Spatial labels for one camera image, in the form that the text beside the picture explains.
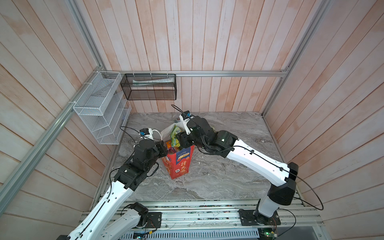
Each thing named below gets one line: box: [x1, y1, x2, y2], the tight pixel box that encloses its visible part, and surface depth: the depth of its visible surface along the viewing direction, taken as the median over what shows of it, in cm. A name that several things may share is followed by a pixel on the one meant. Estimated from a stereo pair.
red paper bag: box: [160, 122, 195, 180], surface depth 78 cm
